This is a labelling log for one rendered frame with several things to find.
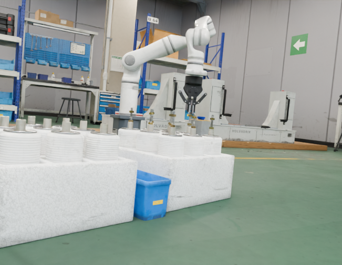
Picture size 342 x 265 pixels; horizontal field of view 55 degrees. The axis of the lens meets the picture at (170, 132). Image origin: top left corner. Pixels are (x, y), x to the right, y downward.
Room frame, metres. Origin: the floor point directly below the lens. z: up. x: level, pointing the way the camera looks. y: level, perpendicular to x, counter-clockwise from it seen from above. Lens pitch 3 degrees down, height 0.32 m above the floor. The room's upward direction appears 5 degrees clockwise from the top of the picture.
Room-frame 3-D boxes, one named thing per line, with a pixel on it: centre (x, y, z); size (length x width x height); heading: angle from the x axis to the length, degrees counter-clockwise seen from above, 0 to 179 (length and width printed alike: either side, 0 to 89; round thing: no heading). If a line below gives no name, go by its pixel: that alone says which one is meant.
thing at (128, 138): (1.34, 0.17, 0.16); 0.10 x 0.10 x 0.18
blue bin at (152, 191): (1.10, 0.12, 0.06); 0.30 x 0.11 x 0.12; 45
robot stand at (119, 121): (1.76, 0.24, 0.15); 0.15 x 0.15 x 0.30; 31
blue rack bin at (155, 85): (6.64, 0.52, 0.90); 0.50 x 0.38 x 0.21; 32
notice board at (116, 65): (7.61, 1.28, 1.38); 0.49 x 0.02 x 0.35; 121
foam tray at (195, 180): (1.35, 0.00, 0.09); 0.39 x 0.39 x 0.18; 47
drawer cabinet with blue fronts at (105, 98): (6.93, 1.43, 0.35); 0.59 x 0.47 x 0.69; 31
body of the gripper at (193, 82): (1.44, -0.08, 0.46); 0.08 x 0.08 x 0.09
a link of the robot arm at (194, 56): (1.44, -0.07, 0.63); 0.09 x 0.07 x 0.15; 81
